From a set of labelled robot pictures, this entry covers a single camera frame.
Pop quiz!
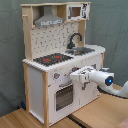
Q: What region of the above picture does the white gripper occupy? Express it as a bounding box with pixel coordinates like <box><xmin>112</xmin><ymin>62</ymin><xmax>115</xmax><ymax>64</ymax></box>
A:
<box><xmin>70</xmin><ymin>66</ymin><xmax>94</xmax><ymax>83</ymax></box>

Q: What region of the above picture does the white oven door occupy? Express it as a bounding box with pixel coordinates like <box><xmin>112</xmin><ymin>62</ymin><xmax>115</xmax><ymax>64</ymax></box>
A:
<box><xmin>49</xmin><ymin>81</ymin><xmax>79</xmax><ymax>125</ymax></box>

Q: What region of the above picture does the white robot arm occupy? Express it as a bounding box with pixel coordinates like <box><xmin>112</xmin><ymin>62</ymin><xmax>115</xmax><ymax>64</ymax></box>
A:
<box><xmin>70</xmin><ymin>66</ymin><xmax>128</xmax><ymax>99</ymax></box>

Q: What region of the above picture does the wooden toy kitchen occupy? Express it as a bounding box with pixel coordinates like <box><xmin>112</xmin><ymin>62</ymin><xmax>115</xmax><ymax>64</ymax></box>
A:
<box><xmin>22</xmin><ymin>2</ymin><xmax>105</xmax><ymax>127</ymax></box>

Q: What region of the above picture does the right red stove knob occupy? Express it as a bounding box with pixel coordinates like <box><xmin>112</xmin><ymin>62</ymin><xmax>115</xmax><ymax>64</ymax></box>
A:
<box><xmin>71</xmin><ymin>65</ymin><xmax>79</xmax><ymax>73</ymax></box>

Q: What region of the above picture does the red stove knob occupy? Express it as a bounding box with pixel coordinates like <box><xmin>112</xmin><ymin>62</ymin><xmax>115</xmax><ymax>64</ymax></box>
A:
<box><xmin>54</xmin><ymin>73</ymin><xmax>60</xmax><ymax>79</ymax></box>
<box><xmin>71</xmin><ymin>65</ymin><xmax>79</xmax><ymax>73</ymax></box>

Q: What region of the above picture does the metal toy sink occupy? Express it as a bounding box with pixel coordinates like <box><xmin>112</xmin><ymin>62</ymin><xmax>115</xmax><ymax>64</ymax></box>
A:
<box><xmin>65</xmin><ymin>47</ymin><xmax>95</xmax><ymax>55</ymax></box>

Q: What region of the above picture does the left red stove knob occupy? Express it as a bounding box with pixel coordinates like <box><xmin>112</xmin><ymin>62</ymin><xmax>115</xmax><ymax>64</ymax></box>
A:
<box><xmin>54</xmin><ymin>73</ymin><xmax>60</xmax><ymax>79</ymax></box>

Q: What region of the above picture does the black toy faucet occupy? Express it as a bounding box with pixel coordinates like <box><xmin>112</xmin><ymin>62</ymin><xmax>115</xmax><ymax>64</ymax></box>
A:
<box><xmin>67</xmin><ymin>33</ymin><xmax>82</xmax><ymax>49</ymax></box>

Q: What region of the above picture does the black toy stovetop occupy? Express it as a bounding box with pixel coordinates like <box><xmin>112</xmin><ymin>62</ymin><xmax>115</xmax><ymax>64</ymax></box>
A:
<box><xmin>34</xmin><ymin>53</ymin><xmax>70</xmax><ymax>66</ymax></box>

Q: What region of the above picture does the toy microwave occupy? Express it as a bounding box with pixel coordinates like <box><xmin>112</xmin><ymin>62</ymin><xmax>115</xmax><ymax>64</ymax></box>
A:
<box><xmin>67</xmin><ymin>3</ymin><xmax>90</xmax><ymax>21</ymax></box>

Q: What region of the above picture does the grey range hood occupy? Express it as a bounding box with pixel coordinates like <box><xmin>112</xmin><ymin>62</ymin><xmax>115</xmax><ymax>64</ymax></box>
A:
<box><xmin>35</xmin><ymin>5</ymin><xmax>64</xmax><ymax>27</ymax></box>

